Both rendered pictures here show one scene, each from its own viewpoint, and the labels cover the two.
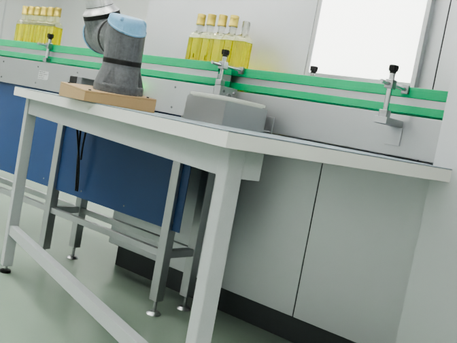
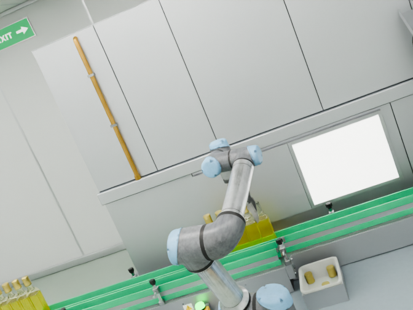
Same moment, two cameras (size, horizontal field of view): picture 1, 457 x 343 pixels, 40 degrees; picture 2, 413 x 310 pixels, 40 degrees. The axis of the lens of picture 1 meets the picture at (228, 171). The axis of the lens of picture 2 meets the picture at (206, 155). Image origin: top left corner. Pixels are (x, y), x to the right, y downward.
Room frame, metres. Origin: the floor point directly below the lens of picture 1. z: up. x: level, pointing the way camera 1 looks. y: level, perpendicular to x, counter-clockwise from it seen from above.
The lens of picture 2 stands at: (0.31, 1.22, 2.00)
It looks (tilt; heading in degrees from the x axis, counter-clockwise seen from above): 13 degrees down; 333
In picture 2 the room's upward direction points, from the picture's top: 23 degrees counter-clockwise
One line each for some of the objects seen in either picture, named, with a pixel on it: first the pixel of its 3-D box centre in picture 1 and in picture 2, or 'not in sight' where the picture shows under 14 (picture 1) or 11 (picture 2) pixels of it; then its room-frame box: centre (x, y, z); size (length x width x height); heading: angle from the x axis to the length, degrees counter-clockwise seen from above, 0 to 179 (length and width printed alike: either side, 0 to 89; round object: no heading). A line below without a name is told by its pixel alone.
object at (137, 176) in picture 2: not in sight; (107, 110); (2.81, 0.34, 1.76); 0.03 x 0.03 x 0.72; 51
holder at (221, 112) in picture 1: (230, 114); (322, 280); (2.12, 0.03, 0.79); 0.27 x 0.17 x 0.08; 141
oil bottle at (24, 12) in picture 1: (22, 33); not in sight; (3.32, 1.19, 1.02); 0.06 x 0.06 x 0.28; 51
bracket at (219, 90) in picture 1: (225, 96); (290, 266); (2.27, 0.06, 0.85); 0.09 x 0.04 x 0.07; 141
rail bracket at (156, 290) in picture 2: not in sight; (156, 295); (2.59, 0.57, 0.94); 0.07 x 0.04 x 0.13; 141
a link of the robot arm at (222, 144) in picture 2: not in sight; (222, 154); (2.17, 0.22, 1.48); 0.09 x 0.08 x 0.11; 127
